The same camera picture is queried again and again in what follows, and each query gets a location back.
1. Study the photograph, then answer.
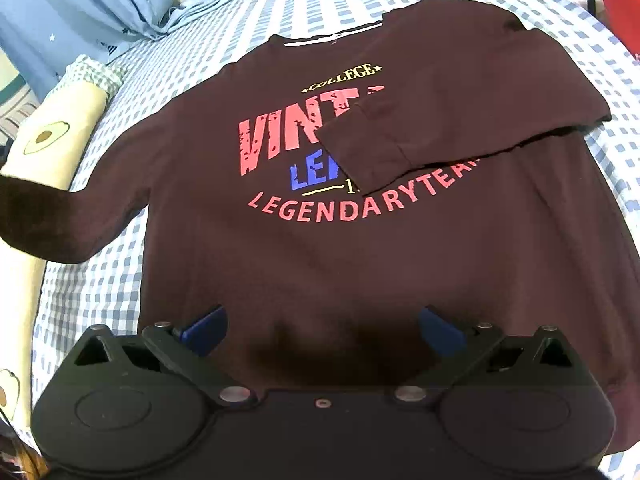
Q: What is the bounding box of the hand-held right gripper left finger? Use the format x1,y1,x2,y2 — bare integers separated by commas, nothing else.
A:
65,304,257,406

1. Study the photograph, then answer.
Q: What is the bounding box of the blue white checkered bed sheet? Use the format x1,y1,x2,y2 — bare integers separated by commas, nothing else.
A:
30,0,640,401

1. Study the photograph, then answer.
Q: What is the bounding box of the blue star print quilt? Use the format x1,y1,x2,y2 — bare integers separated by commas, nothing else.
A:
0,0,176,93

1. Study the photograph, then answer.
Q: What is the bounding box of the dark maroon printed sweater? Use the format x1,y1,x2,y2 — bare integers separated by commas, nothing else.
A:
0,0,640,466

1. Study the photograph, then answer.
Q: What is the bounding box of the avocado print long pillow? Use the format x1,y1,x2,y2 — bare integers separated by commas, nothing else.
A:
0,52,126,431

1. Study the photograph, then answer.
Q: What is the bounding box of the red bag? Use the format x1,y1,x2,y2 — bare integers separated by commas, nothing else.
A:
584,0,640,58

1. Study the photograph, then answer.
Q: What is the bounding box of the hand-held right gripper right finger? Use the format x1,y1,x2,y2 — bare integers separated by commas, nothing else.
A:
392,305,588,406

